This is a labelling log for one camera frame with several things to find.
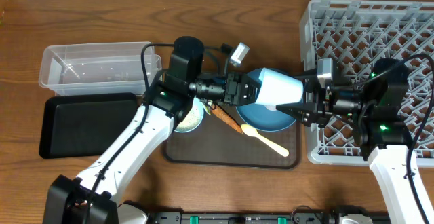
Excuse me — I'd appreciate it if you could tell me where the dark blue plate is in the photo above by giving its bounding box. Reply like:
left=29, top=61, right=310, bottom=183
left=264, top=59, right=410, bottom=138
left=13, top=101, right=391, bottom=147
left=236, top=68, right=302, bottom=132

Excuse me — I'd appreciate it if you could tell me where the light blue cup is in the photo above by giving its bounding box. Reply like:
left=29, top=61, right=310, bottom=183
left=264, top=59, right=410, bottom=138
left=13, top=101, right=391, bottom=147
left=255, top=68, right=304, bottom=106

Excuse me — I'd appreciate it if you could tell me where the pink white cup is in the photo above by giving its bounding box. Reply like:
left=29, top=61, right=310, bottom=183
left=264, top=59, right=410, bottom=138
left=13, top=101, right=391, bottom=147
left=265, top=105, right=277, bottom=111

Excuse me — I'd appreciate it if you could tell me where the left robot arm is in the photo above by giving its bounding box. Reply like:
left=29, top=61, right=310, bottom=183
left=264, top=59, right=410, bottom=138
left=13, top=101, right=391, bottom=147
left=43, top=36, right=261, bottom=223

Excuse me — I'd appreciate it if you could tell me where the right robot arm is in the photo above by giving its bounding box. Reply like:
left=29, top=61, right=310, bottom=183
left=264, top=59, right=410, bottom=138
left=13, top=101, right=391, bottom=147
left=277, top=58, right=433, bottom=223

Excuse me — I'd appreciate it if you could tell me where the grey dishwasher rack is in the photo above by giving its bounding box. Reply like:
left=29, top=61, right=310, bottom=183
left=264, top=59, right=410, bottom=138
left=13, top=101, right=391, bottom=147
left=300, top=0, right=433, bottom=168

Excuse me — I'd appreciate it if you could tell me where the orange carrot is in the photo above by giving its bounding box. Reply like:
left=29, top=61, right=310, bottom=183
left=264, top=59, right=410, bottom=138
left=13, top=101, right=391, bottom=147
left=211, top=104, right=243, bottom=134

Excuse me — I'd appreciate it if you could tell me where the yellow green snack wrapper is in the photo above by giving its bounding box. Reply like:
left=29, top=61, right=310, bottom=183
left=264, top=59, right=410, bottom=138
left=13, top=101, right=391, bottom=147
left=202, top=100, right=212, bottom=115

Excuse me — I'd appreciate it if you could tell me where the cream plastic spoon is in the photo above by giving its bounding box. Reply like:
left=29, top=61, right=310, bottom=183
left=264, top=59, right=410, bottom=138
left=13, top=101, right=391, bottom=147
left=241, top=124, right=290, bottom=157

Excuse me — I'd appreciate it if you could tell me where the light blue rice bowl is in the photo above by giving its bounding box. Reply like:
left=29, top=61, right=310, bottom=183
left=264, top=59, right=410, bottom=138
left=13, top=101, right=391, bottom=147
left=175, top=98, right=204, bottom=133

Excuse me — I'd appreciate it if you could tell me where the brown serving tray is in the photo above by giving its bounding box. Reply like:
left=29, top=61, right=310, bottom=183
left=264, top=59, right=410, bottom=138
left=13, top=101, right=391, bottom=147
left=163, top=106, right=301, bottom=170

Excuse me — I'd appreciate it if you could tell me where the clear plastic bin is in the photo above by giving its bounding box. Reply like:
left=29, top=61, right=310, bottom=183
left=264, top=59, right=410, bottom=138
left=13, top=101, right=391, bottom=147
left=39, top=42, right=146, bottom=96

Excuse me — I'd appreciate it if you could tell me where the black plastic bin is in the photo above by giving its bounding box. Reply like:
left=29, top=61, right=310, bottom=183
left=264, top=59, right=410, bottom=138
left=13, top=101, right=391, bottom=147
left=39, top=93, right=138, bottom=159

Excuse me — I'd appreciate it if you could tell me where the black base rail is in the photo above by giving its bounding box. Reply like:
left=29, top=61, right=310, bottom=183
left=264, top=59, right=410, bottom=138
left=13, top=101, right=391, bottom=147
left=145, top=206, right=391, bottom=224

